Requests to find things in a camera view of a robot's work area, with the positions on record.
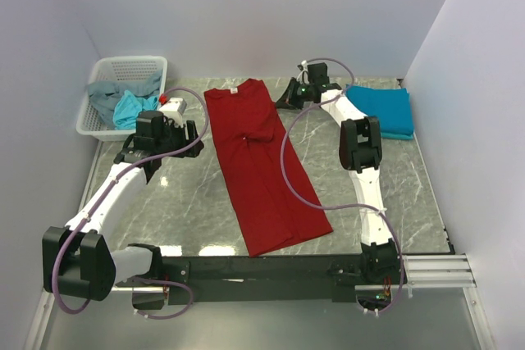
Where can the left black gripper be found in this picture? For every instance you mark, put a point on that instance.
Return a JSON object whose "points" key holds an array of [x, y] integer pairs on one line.
{"points": [[180, 131]]}

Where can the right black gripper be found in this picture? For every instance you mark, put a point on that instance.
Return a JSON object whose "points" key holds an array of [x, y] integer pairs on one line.
{"points": [[287, 99]]}

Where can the red t shirt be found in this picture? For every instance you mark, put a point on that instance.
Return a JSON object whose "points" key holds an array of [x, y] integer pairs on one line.
{"points": [[267, 184]]}

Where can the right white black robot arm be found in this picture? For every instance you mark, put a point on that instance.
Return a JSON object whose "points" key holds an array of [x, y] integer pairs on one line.
{"points": [[360, 154]]}

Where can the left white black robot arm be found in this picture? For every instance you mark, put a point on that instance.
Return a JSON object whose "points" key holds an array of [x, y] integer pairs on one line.
{"points": [[77, 261]]}

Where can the folded teal t shirt stack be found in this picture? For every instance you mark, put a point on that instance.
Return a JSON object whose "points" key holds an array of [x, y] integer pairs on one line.
{"points": [[390, 106]]}

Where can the light blue t shirt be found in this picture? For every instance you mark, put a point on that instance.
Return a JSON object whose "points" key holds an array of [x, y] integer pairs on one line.
{"points": [[129, 107]]}

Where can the grey blue t shirt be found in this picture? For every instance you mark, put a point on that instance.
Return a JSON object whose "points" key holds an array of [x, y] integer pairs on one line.
{"points": [[104, 95]]}

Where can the white plastic laundry basket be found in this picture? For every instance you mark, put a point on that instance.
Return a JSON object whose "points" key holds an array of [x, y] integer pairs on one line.
{"points": [[117, 80]]}

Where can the black base crossbar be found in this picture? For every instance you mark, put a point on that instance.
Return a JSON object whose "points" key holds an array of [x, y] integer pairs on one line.
{"points": [[284, 278]]}

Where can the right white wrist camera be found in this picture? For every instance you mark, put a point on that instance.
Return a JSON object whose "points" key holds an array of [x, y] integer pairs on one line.
{"points": [[303, 72]]}

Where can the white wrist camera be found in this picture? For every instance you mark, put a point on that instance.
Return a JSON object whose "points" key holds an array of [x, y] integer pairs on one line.
{"points": [[173, 109], [303, 72]]}

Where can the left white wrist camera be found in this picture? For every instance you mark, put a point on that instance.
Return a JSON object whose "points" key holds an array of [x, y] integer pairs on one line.
{"points": [[173, 109]]}

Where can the aluminium rail frame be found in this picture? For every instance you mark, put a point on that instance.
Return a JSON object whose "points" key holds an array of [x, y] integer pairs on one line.
{"points": [[424, 271]]}

